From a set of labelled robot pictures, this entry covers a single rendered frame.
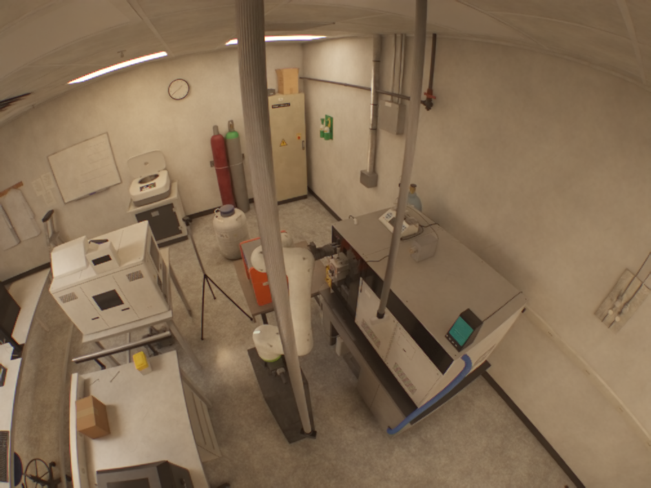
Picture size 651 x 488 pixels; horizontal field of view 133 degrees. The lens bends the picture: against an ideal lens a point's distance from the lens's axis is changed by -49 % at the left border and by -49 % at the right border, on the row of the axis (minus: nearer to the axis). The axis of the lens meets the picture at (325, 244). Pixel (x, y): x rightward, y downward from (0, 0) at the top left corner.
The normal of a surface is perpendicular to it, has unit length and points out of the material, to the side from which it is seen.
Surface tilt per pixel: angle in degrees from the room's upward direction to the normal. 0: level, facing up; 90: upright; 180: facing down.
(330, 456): 0
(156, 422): 0
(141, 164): 105
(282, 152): 90
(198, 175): 90
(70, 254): 40
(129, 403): 0
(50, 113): 90
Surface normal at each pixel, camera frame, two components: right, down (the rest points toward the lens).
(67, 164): 0.44, 0.55
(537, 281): -0.90, 0.27
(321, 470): 0.00, -0.79
